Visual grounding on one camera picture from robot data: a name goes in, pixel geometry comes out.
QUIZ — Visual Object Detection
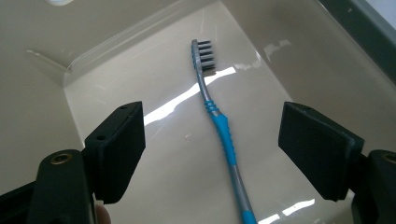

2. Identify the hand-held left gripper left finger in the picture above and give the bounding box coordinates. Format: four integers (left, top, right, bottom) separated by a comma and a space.
83, 100, 147, 205

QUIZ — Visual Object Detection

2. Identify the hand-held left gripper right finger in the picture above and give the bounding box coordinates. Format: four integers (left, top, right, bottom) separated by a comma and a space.
277, 101, 366, 203

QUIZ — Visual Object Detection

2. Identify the beige basin with grey rim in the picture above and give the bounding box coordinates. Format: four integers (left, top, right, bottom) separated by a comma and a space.
0, 0, 396, 224

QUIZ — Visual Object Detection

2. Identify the blue and grey toothbrush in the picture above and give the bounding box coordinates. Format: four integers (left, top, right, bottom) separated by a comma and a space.
190, 38, 259, 224

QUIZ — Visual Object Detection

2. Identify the white table sheet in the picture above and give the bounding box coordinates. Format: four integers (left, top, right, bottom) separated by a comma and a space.
363, 0, 396, 33

